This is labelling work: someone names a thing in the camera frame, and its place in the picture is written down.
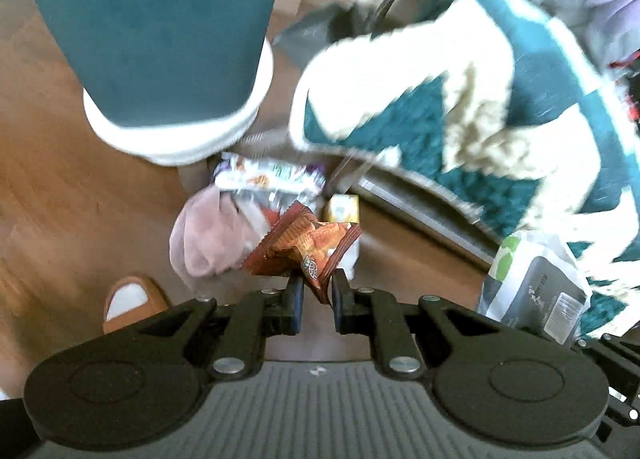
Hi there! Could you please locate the grey white plastic package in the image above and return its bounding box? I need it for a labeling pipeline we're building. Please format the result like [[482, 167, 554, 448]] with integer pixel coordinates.
[[476, 231, 591, 347]]

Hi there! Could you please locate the orange snack wrapper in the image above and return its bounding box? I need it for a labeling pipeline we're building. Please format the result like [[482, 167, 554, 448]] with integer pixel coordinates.
[[243, 201, 362, 304]]

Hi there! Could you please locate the teal plastic trash bin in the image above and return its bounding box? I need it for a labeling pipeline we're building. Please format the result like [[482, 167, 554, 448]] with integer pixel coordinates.
[[35, 0, 274, 166]]

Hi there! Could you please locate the brown slipper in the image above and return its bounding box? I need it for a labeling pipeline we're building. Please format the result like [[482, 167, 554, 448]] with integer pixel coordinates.
[[103, 276, 169, 335]]

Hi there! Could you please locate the pink cloth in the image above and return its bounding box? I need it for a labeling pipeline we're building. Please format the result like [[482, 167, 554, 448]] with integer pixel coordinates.
[[169, 185, 271, 291]]

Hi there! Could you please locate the yellow juice carton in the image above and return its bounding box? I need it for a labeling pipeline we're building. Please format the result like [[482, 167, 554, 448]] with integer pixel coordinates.
[[324, 193, 359, 224]]

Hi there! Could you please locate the white purple snack wrapper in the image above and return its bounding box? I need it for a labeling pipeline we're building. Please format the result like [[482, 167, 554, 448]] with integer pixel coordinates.
[[212, 152, 326, 213]]

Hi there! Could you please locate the teal white zigzag quilt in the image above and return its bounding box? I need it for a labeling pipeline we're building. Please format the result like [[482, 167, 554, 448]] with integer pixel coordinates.
[[288, 0, 639, 338]]

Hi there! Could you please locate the black dustpan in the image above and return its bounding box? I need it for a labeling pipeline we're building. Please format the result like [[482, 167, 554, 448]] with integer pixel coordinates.
[[273, 3, 372, 69]]

